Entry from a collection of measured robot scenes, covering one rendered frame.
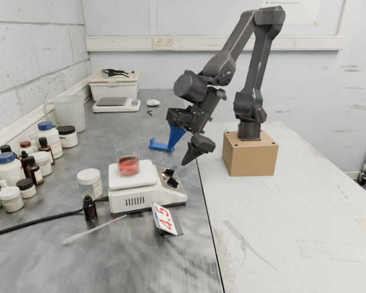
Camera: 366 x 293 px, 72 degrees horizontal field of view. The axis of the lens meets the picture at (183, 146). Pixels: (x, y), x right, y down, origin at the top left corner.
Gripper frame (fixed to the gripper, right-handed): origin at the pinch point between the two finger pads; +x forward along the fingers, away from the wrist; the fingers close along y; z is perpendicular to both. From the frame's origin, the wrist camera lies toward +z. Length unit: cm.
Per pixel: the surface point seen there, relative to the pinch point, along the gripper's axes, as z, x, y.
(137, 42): -22, -20, -133
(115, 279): 16.4, 21.7, 23.9
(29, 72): 35, 14, -71
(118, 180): 14.1, 12.9, 2.8
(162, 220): 6.0, 13.6, 15.5
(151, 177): 7.2, 8.7, 5.0
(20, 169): 32.4, 28.0, -18.0
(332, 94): -166, -62, -72
